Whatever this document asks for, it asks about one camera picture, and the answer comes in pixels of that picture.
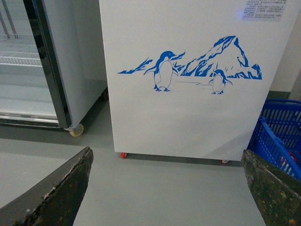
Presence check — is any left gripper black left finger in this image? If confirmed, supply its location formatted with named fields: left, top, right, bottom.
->
left=0, top=146, right=94, bottom=226

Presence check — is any blue plastic shopping basket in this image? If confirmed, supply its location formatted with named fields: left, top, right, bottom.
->
left=247, top=99, right=301, bottom=181

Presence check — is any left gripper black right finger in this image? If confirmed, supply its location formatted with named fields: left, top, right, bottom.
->
left=241, top=150, right=301, bottom=226

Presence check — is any upright glass door fridge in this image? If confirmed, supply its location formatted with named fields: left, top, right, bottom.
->
left=0, top=0, right=107, bottom=137

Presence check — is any white chest freezer blue rim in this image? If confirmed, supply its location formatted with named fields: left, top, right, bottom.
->
left=99, top=0, right=301, bottom=161

